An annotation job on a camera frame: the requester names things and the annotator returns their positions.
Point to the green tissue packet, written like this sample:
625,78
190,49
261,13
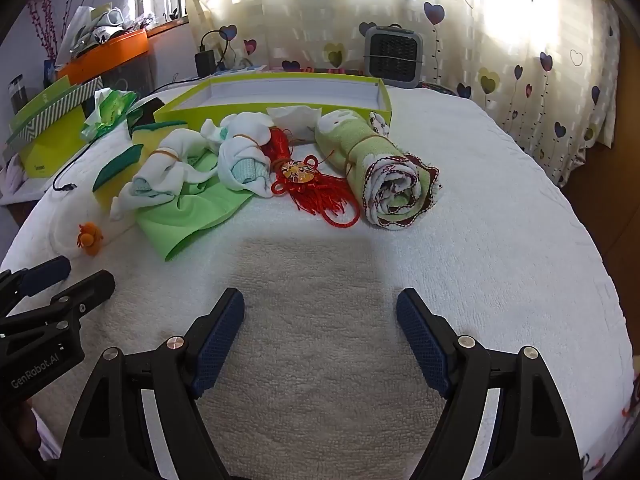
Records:
107,112

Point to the black phone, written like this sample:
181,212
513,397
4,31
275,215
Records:
147,107

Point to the heart print curtain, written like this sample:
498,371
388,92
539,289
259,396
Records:
525,60

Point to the pile of white packets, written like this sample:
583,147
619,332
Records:
90,25

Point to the yellow green sponge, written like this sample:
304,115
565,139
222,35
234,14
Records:
117,180
160,130

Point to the small grey heater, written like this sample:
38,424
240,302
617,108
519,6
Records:
395,55

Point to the red tassel knot ornament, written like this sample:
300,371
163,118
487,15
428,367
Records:
300,175

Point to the yellow-green cardboard box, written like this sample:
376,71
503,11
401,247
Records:
280,90

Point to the green white towel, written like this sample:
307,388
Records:
380,170

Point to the light green cloth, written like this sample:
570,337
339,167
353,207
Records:
190,215

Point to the white pink cloth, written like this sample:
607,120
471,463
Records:
12,177

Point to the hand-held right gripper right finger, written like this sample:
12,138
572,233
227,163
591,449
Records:
422,345

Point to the white mint sock bundle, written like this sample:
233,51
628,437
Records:
240,160

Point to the small orange toy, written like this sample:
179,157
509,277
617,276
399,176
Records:
90,240

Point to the orange storage box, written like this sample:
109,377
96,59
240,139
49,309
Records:
105,55

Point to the pink branch decoration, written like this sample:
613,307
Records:
47,20

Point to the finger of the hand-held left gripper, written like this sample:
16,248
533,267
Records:
45,272
92,287

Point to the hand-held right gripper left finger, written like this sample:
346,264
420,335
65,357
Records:
220,342

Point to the dark bottle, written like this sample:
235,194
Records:
17,92

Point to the black power adapter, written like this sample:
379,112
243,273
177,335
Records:
205,64

